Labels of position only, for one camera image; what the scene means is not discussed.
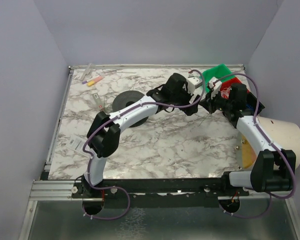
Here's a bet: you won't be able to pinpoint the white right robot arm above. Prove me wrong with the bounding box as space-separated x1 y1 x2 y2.
200 81 296 193

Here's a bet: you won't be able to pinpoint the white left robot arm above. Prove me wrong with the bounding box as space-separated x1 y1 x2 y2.
82 70 206 187

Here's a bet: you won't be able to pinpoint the black plastic bin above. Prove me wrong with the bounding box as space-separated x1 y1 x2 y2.
246 92 265 114

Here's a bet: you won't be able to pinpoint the red plastic bin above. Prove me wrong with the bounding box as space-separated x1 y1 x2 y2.
220 77 242 92

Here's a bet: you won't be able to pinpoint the green plastic bin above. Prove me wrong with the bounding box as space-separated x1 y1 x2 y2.
202 64 232 83

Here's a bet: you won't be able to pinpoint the large white cylinder bucket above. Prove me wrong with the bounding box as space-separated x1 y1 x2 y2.
236 115 300 171

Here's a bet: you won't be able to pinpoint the purple yellow pink markers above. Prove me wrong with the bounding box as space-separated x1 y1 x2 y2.
82 76 105 87

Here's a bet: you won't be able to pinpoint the clear plastic tube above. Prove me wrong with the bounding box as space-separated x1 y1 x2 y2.
81 63 93 82

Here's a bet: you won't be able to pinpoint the white paper label packet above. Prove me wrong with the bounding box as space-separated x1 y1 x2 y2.
66 135 86 155

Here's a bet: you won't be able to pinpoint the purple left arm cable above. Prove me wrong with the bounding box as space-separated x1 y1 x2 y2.
82 69 207 221

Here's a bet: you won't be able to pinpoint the white wires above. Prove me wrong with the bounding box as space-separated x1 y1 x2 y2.
221 86 232 100

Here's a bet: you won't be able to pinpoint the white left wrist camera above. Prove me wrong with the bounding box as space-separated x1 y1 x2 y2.
187 76 202 92

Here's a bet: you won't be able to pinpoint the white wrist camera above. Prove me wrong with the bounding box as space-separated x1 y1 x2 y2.
207 77 222 99
187 76 202 92

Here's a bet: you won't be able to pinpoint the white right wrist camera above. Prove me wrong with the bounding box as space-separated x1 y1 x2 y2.
207 77 222 99

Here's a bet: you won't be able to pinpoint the black cable spool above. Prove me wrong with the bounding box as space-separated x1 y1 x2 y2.
112 90 148 128

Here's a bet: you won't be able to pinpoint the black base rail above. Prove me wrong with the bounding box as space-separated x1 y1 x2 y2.
71 174 249 209

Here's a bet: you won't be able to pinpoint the aluminium frame rail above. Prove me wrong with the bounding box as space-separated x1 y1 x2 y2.
17 66 76 240

